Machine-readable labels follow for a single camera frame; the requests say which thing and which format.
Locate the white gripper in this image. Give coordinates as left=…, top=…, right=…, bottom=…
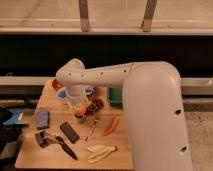
left=67, top=85, right=91, bottom=114

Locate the orange apple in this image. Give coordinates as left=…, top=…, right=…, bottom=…
left=74, top=106, right=87, bottom=117

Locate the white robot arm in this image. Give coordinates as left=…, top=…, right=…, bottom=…
left=56, top=59, right=193, bottom=171

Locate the small metal cup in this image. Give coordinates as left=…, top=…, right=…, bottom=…
left=75, top=116, right=87, bottom=123

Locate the blue white cup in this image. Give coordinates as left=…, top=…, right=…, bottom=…
left=56, top=87, right=67, bottom=100

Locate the red grape bunch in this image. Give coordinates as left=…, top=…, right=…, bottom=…
left=86, top=98, right=104, bottom=115

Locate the purple bowl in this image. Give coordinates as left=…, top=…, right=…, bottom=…
left=86, top=85, right=96, bottom=97

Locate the black remote control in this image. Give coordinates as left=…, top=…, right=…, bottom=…
left=60, top=122, right=79, bottom=143

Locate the orange bowl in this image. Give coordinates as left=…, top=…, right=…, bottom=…
left=52, top=79, right=62, bottom=91

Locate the green plastic tray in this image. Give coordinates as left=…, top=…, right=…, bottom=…
left=107, top=88, right=122, bottom=106

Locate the red chili pepper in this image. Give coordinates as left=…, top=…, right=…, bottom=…
left=103, top=117, right=120, bottom=136

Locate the blue sponge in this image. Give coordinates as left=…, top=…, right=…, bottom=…
left=36, top=110, right=49, bottom=130

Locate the yellow banana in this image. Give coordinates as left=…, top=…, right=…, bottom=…
left=87, top=145, right=117, bottom=164

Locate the blue object at left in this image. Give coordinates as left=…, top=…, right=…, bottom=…
left=4, top=108, right=31, bottom=125

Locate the black handled knife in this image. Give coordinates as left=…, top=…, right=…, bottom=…
left=55, top=136, right=78, bottom=160

